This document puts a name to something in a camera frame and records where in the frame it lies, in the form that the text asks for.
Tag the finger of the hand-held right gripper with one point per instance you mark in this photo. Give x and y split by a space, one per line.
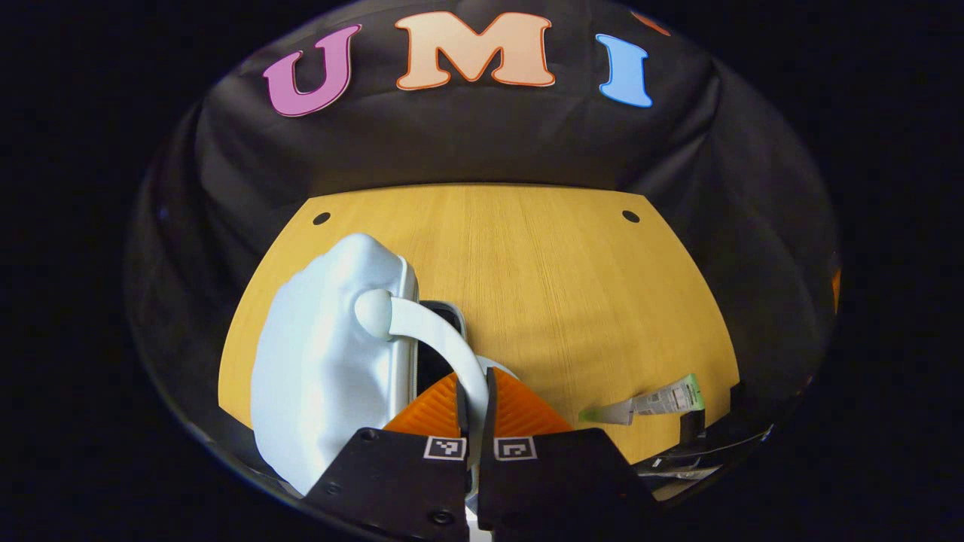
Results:
692 427

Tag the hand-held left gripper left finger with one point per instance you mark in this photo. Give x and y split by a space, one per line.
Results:
392 474

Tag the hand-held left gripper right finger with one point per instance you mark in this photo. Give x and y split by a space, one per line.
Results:
557 474

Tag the green and white tube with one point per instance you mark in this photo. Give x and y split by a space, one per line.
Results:
663 399

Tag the black backdrop cloth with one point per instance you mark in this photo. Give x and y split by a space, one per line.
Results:
452 143

